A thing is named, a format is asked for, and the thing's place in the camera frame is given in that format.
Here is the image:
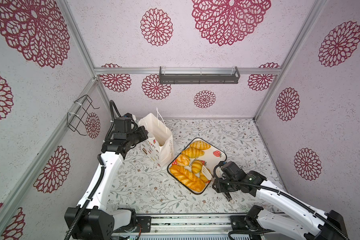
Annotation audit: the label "black wire wall basket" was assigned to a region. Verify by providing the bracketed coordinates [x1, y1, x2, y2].
[66, 95, 99, 136]

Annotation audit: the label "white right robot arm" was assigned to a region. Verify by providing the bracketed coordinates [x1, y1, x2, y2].
[213, 161, 349, 240]

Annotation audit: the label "top fake croissant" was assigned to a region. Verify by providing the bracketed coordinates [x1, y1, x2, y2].
[190, 140, 211, 151]

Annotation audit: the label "left round fake bun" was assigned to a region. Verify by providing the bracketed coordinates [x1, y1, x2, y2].
[176, 154, 190, 167]

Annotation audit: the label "fake croissant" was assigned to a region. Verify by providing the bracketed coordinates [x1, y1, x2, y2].
[182, 147, 205, 159]
[190, 140, 211, 151]

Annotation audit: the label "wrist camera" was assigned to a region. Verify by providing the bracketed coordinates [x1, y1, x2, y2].
[221, 162, 247, 182]
[123, 113, 137, 122]

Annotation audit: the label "white paper gift bag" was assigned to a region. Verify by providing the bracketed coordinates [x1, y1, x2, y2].
[138, 108, 174, 169]

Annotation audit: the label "striped fake bun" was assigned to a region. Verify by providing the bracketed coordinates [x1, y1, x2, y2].
[200, 172, 210, 183]
[191, 160, 204, 174]

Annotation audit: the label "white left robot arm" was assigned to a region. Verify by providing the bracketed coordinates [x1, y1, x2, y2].
[64, 101, 148, 240]

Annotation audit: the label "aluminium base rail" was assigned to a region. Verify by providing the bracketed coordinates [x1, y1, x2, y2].
[65, 212, 319, 240]

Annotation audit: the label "middle fake croissant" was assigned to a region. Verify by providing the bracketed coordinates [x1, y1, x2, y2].
[182, 147, 205, 159]

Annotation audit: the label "long braided fake bread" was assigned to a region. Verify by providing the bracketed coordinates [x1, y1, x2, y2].
[170, 165, 205, 192]

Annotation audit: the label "white slotted serving tongs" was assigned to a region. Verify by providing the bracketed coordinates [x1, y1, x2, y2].
[202, 165, 213, 181]

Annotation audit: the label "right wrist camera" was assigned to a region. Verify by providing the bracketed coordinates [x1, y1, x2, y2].
[221, 162, 247, 182]

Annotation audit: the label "black overhead light bar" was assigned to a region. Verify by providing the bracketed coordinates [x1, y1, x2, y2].
[159, 67, 241, 85]

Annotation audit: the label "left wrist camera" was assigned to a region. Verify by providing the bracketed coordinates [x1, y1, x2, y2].
[123, 113, 137, 122]

